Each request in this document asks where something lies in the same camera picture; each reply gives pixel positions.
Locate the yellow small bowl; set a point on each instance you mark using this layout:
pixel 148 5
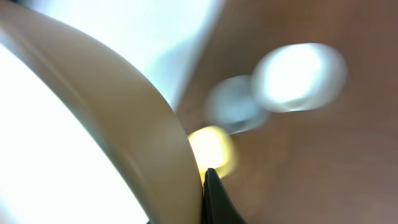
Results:
pixel 213 148

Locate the grey small bowl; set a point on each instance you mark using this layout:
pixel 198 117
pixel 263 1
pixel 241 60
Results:
pixel 231 106

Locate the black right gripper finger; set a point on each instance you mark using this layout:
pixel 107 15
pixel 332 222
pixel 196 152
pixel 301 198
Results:
pixel 217 205

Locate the white small bowl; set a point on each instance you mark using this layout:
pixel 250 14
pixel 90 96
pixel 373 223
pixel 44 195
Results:
pixel 298 77

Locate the beige large bowl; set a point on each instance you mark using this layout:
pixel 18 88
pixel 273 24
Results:
pixel 121 109

